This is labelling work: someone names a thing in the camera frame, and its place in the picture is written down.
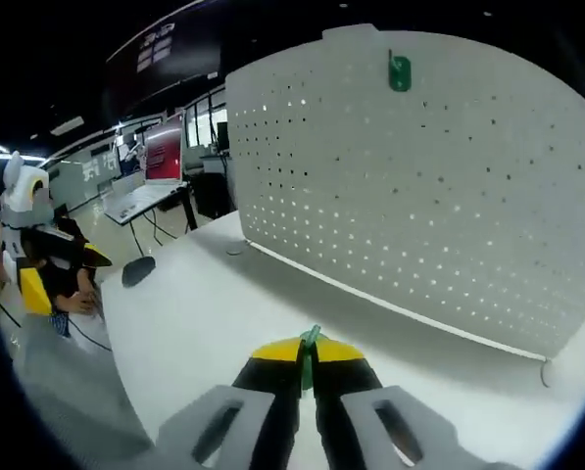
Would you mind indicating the white perforated mounting plate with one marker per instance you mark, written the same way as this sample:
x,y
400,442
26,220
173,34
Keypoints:
x,y
395,205

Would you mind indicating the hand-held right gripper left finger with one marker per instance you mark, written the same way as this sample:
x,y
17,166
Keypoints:
x,y
233,421

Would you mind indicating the green hook assembly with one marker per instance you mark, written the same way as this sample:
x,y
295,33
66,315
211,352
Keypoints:
x,y
309,362
400,73

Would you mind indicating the black computer mouse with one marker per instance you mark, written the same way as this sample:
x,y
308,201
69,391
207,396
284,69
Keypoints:
x,y
137,271

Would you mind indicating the black-legged side table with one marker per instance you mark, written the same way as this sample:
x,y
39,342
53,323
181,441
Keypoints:
x,y
191,215

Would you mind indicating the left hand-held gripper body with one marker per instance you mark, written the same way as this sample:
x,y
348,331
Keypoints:
x,y
17,205

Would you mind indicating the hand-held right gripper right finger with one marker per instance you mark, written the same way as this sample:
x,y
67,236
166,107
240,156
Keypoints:
x,y
370,421

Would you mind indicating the large dark display screen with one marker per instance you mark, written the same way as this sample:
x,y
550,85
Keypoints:
x,y
174,49

